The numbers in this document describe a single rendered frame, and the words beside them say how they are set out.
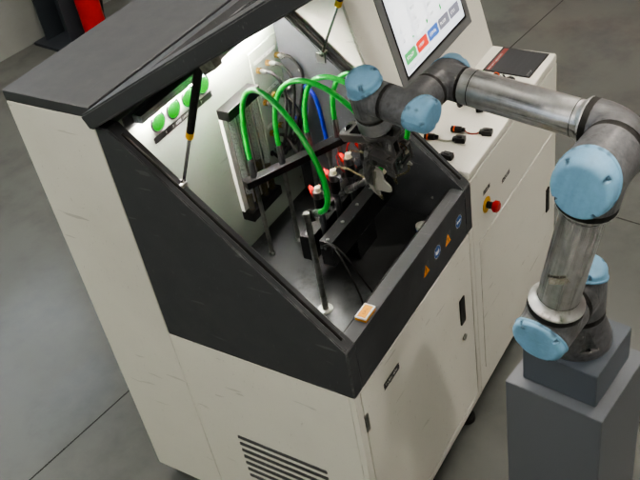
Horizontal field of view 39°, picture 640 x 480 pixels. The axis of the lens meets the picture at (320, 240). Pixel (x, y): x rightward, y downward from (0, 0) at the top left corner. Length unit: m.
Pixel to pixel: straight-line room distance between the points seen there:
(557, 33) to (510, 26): 0.29
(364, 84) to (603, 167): 0.50
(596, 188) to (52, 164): 1.32
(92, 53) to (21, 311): 1.95
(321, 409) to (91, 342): 1.65
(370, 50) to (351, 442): 1.04
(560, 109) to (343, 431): 1.02
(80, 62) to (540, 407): 1.36
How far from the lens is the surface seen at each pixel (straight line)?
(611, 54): 5.08
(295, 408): 2.35
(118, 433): 3.37
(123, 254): 2.34
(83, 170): 2.22
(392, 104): 1.77
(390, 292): 2.19
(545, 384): 2.16
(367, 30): 2.49
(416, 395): 2.54
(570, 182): 1.59
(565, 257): 1.73
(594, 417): 2.11
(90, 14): 5.94
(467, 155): 2.57
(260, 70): 2.46
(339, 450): 2.39
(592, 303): 1.96
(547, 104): 1.75
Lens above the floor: 2.43
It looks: 38 degrees down
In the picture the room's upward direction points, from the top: 11 degrees counter-clockwise
